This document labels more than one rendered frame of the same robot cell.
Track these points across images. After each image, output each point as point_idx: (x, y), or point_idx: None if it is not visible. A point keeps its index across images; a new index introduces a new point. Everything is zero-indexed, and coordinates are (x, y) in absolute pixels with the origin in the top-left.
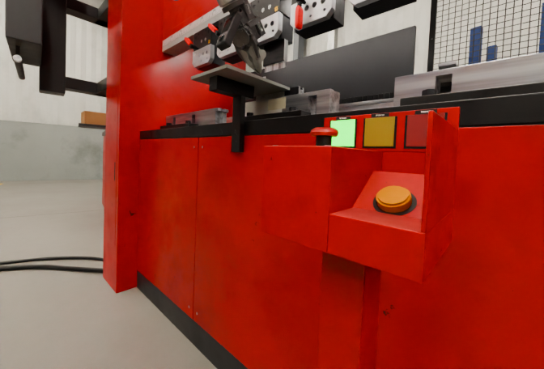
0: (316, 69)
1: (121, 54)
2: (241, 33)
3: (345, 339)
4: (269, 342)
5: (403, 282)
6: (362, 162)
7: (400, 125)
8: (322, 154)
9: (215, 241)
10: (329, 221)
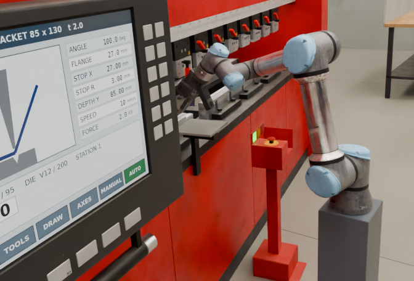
0: None
1: None
2: (198, 93)
3: (279, 182)
4: (217, 259)
5: (238, 177)
6: None
7: (260, 129)
8: (287, 143)
9: (189, 250)
10: (288, 156)
